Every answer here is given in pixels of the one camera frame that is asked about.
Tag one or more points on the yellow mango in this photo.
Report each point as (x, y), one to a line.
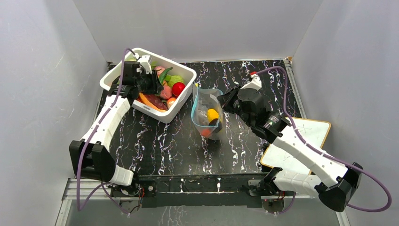
(212, 114)

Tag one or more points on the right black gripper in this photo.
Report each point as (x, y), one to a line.
(229, 100)

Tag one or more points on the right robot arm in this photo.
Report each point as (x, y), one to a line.
(332, 182)

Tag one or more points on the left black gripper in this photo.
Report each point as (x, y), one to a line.
(156, 87)

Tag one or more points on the light green cabbage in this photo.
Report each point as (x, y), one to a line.
(174, 79)

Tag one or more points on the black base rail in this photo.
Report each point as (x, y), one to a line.
(248, 189)

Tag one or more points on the pink peach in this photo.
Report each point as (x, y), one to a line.
(166, 93)

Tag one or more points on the white plastic bin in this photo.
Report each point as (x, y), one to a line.
(188, 74)

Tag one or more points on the red tomato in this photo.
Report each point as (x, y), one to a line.
(178, 88)

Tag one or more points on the pink onion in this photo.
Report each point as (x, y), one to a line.
(159, 70)

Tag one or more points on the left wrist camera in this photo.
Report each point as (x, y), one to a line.
(145, 60)

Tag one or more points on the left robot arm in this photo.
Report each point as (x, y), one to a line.
(90, 155)

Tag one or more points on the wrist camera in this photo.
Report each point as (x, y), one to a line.
(254, 82)
(145, 60)

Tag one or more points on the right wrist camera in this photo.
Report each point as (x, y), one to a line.
(254, 82)

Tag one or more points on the dark purple eggplant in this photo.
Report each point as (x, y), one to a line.
(216, 125)

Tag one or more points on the green cucumber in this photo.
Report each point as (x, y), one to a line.
(163, 74)

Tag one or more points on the clear zip top bag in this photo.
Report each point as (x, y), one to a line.
(204, 99)

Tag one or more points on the raw red meat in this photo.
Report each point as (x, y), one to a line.
(156, 101)

